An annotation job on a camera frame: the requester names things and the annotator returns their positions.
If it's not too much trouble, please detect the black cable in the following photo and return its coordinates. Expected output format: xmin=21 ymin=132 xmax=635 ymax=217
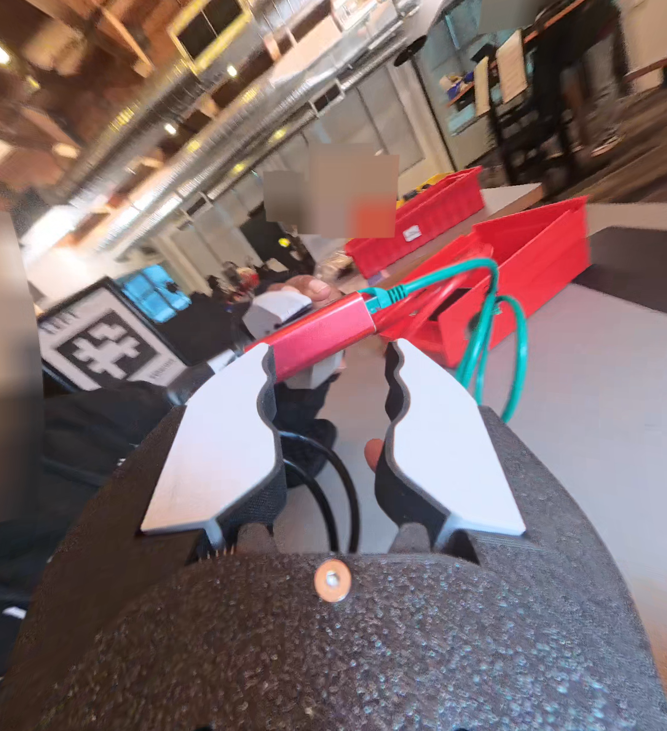
xmin=279 ymin=431 xmax=363 ymax=555

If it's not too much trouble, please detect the red plastic bin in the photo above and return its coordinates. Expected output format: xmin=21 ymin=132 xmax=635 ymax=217
xmin=379 ymin=195 xmax=591 ymax=369

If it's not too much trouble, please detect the red ethernet adapter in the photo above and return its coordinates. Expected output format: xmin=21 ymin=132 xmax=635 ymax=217
xmin=244 ymin=290 xmax=379 ymax=382

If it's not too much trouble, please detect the black framed tag sign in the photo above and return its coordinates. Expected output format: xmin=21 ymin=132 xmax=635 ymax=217
xmin=37 ymin=277 xmax=188 ymax=396

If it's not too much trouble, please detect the person's left hand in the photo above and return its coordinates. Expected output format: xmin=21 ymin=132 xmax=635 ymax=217
xmin=287 ymin=276 xmax=346 ymax=303

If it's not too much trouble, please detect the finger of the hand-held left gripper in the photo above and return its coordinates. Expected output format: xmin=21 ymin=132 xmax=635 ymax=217
xmin=306 ymin=351 xmax=346 ymax=389
xmin=245 ymin=289 xmax=314 ymax=339

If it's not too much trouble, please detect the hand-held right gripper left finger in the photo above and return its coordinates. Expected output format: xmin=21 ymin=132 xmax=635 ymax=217
xmin=140 ymin=343 xmax=287 ymax=552

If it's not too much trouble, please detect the person's black hoodie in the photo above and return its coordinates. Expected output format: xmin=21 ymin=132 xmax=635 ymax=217
xmin=0 ymin=380 xmax=186 ymax=709

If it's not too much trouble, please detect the window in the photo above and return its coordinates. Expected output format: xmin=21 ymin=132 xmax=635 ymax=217
xmin=118 ymin=264 xmax=193 ymax=323

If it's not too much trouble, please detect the red ethernet cable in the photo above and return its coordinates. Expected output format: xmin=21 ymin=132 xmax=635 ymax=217
xmin=378 ymin=268 xmax=495 ymax=343

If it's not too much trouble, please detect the green ethernet cable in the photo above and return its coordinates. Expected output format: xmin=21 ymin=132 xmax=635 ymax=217
xmin=362 ymin=258 xmax=530 ymax=425

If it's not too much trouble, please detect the black bin divider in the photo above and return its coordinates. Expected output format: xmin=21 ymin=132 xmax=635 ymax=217
xmin=428 ymin=286 xmax=474 ymax=329

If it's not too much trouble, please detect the red ribbed tote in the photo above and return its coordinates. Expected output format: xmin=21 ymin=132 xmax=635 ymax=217
xmin=344 ymin=166 xmax=485 ymax=279

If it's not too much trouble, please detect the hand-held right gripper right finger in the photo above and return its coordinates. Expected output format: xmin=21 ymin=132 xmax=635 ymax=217
xmin=375 ymin=338 xmax=525 ymax=550

